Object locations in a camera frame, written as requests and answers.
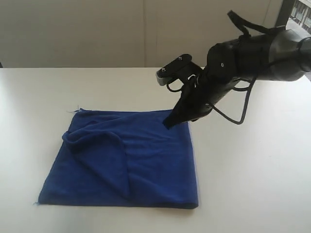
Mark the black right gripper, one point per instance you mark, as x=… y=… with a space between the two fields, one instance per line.
x=199 y=98

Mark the blue microfibre towel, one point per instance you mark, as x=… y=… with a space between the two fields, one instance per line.
x=128 y=159

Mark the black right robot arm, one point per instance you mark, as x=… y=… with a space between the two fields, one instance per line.
x=281 y=56

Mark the beige partition panel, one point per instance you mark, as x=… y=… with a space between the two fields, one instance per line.
x=120 y=33

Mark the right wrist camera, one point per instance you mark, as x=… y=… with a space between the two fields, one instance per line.
x=181 y=68

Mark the dark window frame post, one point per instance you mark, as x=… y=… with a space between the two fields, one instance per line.
x=284 y=12

